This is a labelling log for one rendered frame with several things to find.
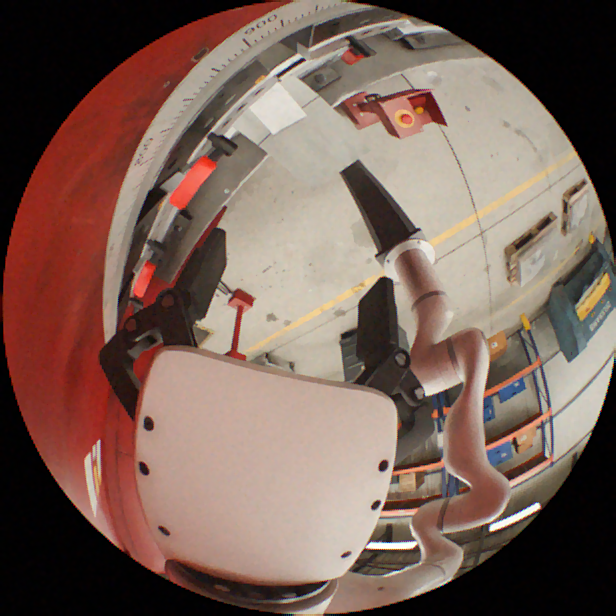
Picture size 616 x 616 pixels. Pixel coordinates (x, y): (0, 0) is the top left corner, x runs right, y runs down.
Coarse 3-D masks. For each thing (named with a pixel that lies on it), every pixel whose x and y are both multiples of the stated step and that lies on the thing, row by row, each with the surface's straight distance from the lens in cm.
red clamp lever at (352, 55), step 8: (352, 40) 30; (360, 40) 30; (352, 48) 32; (360, 48) 29; (368, 48) 29; (344, 56) 35; (352, 56) 33; (360, 56) 32; (368, 56) 29; (352, 64) 37
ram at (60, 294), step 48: (288, 0) 13; (144, 48) 9; (192, 48) 11; (96, 96) 8; (144, 96) 11; (96, 144) 10; (48, 192) 9; (96, 192) 13; (144, 192) 22; (48, 240) 11; (96, 240) 17; (48, 288) 12; (96, 288) 22; (48, 336) 15; (96, 336) 31; (48, 384) 17; (96, 384) 44; (48, 432) 18; (96, 432) 55
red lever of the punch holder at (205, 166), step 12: (216, 144) 27; (228, 144) 26; (216, 156) 26; (228, 156) 27; (192, 168) 26; (204, 168) 25; (192, 180) 25; (204, 180) 25; (180, 192) 25; (192, 192) 25; (180, 204) 25
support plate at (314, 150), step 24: (264, 96) 52; (312, 96) 52; (240, 120) 53; (312, 120) 51; (336, 120) 52; (264, 144) 52; (288, 144) 52; (312, 144) 52; (336, 144) 53; (360, 144) 54; (288, 168) 53; (312, 168) 54; (336, 168) 54
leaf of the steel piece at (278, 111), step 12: (276, 96) 51; (288, 96) 51; (252, 108) 52; (264, 108) 52; (276, 108) 51; (288, 108) 51; (300, 108) 51; (264, 120) 52; (276, 120) 51; (288, 120) 51; (300, 120) 51; (276, 132) 52
